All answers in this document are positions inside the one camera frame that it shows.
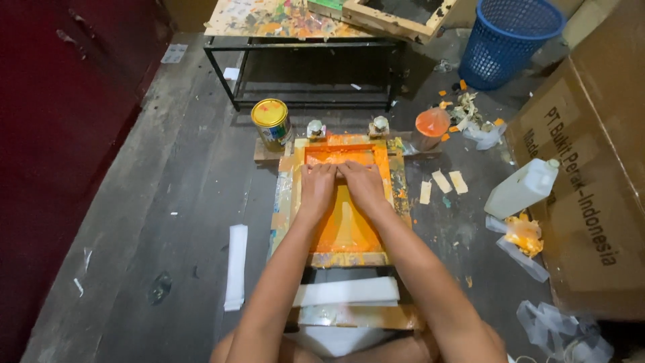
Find wooden hinge board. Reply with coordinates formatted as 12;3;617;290
253;131;444;163

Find yellow-lidded paint can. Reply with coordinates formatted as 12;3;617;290
250;98;294;152

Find paint-stained metal-legged table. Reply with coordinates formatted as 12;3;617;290
203;0;408;113

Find blue plastic mesh basket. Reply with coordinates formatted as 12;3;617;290
457;0;567;92

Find white plastic jerrycan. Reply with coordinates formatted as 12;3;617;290
483;158;561;221

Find person's right hand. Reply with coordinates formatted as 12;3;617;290
337;160;392;219

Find white sheet under frame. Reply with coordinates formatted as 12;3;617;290
292;276;401;309

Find person's left leg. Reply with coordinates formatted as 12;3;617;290
209;330;324;363

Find large brown cardboard box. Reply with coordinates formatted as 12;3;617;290
505;0;645;322

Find heap of paper scraps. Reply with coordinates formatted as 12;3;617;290
437;80;508;151

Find plastic cup of orange ink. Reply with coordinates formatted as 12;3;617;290
410;106;452;152

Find wooden screen frame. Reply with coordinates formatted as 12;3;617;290
306;0;458;44

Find stack of white sheets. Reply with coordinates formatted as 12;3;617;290
224;224;249;312

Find dark red cabinet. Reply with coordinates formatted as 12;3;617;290
0;0;175;363

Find person's left hand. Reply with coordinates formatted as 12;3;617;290
299;162;339;223

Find person's leg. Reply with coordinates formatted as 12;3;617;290
209;330;324;363
330;330;511;363

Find person's right leg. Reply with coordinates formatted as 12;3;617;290
330;330;511;363

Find orange-stained plastic wrap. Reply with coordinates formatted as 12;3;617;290
485;211;551;283

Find wooden printing base board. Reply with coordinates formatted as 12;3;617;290
296;302;425;332

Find small paper label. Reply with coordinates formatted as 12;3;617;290
160;43;189;65

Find orange-inked screen printing frame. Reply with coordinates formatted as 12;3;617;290
268;133;412;268

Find metal hinge clamp knob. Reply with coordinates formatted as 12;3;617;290
368;115;391;140
306;119;328;141

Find crumpled clear plastic bags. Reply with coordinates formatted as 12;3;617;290
516;300;615;363

